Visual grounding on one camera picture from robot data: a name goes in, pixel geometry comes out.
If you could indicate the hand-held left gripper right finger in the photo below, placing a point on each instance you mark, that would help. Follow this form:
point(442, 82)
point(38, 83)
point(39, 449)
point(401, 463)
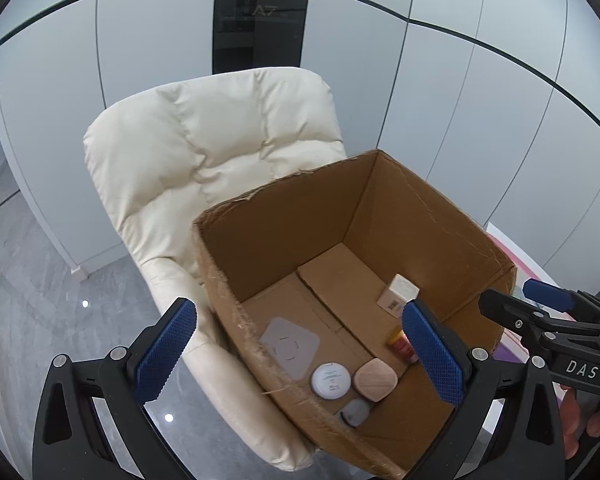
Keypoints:
point(432, 355)

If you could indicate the small grey round container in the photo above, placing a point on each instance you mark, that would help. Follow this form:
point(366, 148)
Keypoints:
point(356, 411)

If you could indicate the grey packet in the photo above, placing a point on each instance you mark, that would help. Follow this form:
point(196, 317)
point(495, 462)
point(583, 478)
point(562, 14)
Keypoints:
point(290, 345)

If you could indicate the person's right hand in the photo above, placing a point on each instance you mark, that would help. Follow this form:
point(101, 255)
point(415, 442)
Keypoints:
point(572, 420)

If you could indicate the white round compact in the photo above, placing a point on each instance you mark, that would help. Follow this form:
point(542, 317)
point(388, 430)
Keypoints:
point(331, 381)

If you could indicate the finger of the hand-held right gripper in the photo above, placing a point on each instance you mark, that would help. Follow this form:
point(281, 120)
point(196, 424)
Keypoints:
point(505, 307)
point(547, 292)

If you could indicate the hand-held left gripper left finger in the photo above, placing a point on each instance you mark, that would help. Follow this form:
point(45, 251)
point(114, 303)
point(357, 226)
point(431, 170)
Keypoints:
point(165, 355)

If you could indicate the cream padded armchair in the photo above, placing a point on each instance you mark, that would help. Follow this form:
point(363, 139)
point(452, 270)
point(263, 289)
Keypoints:
point(180, 150)

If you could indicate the brown cardboard box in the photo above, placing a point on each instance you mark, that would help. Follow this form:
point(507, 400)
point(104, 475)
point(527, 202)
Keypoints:
point(415, 220)

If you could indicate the pastel striped cloth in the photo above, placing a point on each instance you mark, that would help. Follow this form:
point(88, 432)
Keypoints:
point(510, 351)

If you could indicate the black glass cabinet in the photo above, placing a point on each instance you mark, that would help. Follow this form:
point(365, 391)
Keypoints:
point(260, 10)

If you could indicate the red gold-lidded can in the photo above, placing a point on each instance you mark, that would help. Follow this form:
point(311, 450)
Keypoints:
point(402, 345)

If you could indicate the small white carton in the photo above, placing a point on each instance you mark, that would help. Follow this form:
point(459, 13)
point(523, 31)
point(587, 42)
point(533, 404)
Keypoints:
point(399, 292)

